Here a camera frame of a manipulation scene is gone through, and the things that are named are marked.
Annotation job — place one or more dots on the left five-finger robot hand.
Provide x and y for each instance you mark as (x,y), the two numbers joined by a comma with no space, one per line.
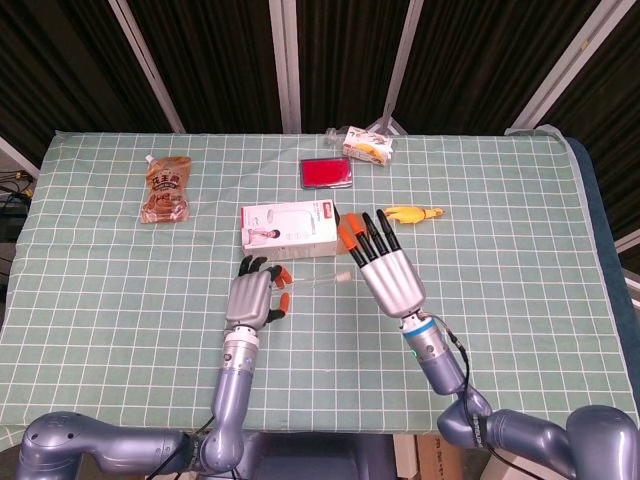
(247,300)

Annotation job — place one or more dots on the right five-finger robot hand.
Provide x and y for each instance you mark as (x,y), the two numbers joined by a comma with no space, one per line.
(392,282)

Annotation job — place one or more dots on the clear plastic tube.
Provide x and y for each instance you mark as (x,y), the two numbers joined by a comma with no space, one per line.
(315,281)

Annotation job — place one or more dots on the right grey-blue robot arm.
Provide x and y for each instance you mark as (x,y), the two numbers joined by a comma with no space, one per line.
(440,365)

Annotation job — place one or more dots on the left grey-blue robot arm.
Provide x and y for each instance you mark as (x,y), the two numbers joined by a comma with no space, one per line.
(232,390)

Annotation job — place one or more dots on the yellow rubber chicken toy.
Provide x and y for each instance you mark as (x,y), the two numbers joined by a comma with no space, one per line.
(412,215)

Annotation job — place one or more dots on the white printed carton box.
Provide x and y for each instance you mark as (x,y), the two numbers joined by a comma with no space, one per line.
(290,230)

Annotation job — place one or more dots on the green checked tablecloth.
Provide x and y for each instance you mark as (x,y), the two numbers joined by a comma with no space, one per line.
(320,360)

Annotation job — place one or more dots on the red ink pad case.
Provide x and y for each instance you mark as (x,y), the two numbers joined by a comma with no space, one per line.
(327,173)

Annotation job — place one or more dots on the brown sauce spout pouch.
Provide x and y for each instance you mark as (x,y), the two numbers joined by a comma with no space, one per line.
(167,195)

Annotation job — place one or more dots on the white snack packet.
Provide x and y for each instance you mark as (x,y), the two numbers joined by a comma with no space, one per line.
(367,147)

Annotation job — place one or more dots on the white tripod stand base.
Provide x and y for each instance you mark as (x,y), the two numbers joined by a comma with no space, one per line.
(388,120)

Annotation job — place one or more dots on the grey robot torso base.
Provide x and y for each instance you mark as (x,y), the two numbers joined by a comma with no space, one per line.
(320,457)

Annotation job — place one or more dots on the brown cardboard box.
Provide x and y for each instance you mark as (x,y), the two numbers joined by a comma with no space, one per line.
(430,462)

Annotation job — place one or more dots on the blue table side padding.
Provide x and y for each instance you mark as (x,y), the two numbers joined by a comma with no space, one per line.
(607,250)

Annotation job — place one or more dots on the dark pleated curtain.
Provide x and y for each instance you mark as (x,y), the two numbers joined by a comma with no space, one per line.
(225,60)

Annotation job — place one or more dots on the white frame post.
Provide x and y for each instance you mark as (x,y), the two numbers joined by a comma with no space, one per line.
(17,154)
(565,65)
(402,50)
(285,65)
(147,65)

